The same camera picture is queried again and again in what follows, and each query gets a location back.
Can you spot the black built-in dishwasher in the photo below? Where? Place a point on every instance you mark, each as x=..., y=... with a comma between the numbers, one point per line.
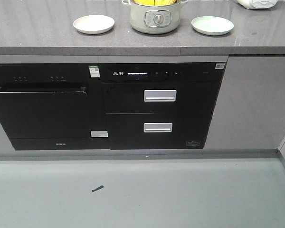
x=52, y=107

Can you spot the white rice cooker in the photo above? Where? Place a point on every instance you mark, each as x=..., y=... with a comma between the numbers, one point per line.
x=257, y=4

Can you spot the black drawer sterilizer cabinet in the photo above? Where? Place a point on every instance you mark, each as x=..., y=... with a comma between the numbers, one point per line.
x=160, y=105

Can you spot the white round plate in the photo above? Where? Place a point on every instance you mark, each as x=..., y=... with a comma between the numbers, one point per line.
x=94, y=24

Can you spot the pale green round plate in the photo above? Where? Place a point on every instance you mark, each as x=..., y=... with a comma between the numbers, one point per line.
x=212, y=25

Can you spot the pale green electric cooking pot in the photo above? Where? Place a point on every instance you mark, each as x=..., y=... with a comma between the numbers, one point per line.
x=150, y=19

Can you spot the black tape scrap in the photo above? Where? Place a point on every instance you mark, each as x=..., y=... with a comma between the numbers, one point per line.
x=98, y=188

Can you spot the yellow corn cob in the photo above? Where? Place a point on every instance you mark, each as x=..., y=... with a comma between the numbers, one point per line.
x=145, y=2
x=164, y=2

